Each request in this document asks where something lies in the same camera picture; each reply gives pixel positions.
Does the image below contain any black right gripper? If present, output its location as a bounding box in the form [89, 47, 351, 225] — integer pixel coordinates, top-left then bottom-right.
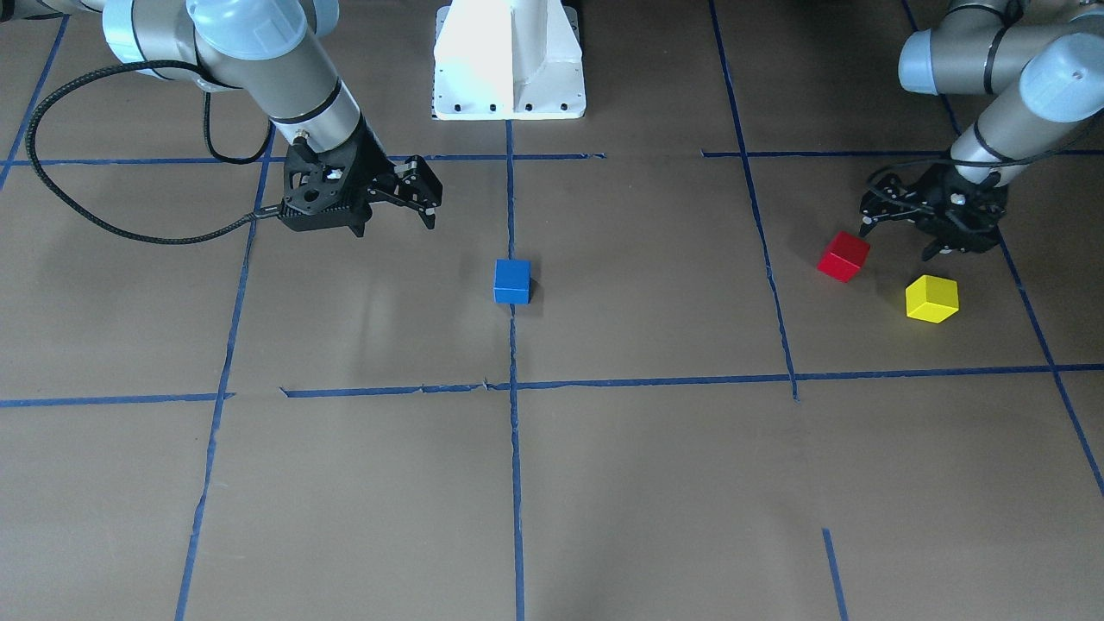
[342, 122, 442, 236]

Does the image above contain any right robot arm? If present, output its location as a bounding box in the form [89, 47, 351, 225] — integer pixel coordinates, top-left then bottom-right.
[3, 1, 442, 245]

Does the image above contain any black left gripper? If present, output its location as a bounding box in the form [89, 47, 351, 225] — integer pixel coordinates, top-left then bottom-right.
[859, 164, 972, 236]

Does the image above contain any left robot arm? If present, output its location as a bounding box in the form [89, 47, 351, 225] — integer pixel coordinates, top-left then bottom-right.
[859, 1, 1103, 253]

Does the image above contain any black braided cable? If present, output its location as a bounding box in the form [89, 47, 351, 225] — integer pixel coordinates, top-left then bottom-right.
[24, 59, 285, 246]

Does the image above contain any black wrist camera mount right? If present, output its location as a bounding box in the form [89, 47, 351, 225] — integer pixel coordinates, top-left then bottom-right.
[277, 133, 372, 236]

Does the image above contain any red wooden block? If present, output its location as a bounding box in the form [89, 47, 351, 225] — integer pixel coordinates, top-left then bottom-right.
[817, 231, 871, 283]

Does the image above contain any blue wooden block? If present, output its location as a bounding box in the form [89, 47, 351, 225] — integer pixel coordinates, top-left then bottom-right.
[492, 257, 532, 305]

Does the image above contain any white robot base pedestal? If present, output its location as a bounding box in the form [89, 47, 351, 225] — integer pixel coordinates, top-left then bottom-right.
[431, 1, 587, 122]

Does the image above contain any yellow wooden block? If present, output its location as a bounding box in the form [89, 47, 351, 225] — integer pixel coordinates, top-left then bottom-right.
[906, 274, 960, 323]

